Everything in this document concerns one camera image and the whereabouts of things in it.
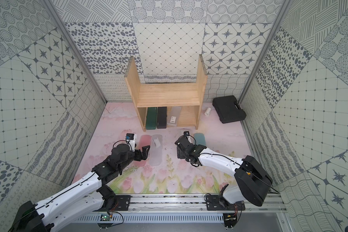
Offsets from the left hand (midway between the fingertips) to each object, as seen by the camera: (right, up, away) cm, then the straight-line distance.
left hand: (142, 143), depth 80 cm
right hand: (+25, -7, +7) cm, 27 cm away
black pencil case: (+8, +13, +21) cm, 26 cm away
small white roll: (+42, +17, +28) cm, 54 cm away
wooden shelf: (+27, +28, +6) cm, 39 cm away
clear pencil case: (+22, +3, +18) cm, 28 cm away
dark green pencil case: (+1, +13, +21) cm, 25 cm away
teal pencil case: (+35, -1, +20) cm, 41 cm away
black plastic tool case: (+60, +21, +33) cm, 72 cm away
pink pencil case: (-3, -2, +17) cm, 17 cm away
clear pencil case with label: (+17, +15, +21) cm, 31 cm away
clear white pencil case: (+5, -8, +14) cm, 17 cm away
